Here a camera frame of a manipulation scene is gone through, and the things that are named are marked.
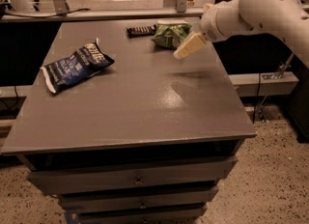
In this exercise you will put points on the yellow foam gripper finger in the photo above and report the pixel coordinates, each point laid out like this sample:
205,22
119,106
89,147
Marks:
192,43

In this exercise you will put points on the green jalapeno chip bag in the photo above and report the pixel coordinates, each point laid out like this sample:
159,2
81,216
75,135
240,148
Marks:
170,33

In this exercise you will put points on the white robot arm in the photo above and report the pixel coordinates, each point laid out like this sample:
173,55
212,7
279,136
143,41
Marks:
284,19

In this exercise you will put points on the dark rxbar chocolate bar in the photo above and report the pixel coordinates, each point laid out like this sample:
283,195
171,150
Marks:
135,32

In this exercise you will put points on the blue kettle chip bag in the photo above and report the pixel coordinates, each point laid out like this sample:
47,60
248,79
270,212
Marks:
83,63

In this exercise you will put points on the grey low ledge beam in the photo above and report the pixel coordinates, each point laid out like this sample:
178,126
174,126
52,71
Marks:
263,84

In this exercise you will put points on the grey drawer cabinet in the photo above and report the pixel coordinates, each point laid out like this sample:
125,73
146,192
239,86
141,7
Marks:
146,107

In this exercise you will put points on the top grey drawer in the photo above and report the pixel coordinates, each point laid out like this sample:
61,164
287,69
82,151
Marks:
94,179

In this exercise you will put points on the grey drawer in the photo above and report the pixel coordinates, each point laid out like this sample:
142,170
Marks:
133,199
145,216
94,179

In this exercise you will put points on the middle grey drawer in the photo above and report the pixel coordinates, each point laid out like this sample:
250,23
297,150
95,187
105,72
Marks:
133,199

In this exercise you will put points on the metal railing bar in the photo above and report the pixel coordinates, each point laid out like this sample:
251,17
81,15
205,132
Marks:
93,15

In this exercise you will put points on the bottom grey drawer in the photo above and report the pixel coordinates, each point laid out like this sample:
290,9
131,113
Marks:
145,216

